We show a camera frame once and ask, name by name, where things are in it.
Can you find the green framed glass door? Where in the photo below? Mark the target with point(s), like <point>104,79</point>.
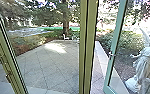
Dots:
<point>117,36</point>

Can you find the large tree trunk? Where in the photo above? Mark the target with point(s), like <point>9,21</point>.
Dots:
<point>65,20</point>

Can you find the low brownish hedge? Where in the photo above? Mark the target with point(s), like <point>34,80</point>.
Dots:
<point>27,43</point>

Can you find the dark green shrub bed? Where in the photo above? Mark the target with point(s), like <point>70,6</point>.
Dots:
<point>127,41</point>

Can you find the white angel statue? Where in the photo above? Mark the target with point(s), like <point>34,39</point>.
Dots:
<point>146,66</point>

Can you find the green framed glass wall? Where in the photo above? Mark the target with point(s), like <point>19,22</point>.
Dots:
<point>87,43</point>

